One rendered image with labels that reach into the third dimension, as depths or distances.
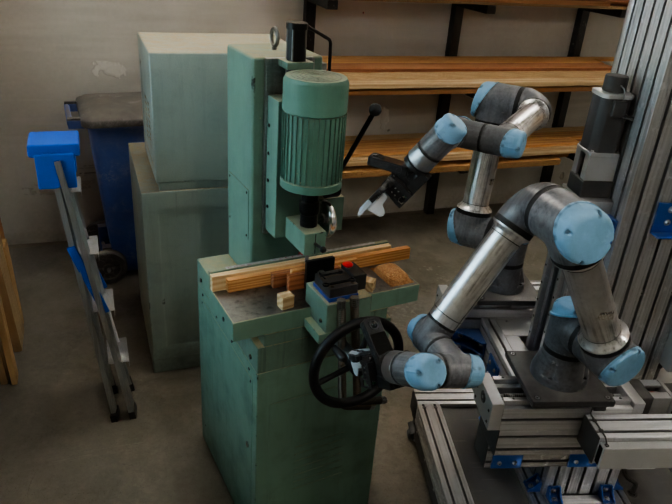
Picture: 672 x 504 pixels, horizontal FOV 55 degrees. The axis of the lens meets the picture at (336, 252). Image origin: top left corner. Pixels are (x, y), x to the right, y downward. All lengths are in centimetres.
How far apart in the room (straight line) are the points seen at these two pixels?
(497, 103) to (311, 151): 65
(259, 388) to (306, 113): 79
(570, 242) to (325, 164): 71
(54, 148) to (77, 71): 169
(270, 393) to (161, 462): 83
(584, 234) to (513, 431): 70
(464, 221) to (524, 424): 69
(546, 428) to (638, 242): 56
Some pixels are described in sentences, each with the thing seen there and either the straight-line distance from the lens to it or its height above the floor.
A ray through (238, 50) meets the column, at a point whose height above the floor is 152.
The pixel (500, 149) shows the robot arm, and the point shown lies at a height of 138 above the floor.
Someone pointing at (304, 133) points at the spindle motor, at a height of 137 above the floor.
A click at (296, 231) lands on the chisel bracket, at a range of 191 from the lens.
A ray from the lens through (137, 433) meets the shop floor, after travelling 281.
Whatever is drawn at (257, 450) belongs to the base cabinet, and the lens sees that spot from 208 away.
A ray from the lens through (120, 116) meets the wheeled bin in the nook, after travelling 344.
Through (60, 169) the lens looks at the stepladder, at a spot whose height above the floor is 108.
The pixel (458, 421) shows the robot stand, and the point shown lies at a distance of 260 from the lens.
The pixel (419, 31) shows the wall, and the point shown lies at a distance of 446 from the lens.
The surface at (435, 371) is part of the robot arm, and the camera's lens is 137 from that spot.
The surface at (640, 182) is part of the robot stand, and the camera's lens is 184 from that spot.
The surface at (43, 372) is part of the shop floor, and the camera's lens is 321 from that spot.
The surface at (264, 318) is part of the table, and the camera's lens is 179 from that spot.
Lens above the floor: 187
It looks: 27 degrees down
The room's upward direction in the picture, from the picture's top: 4 degrees clockwise
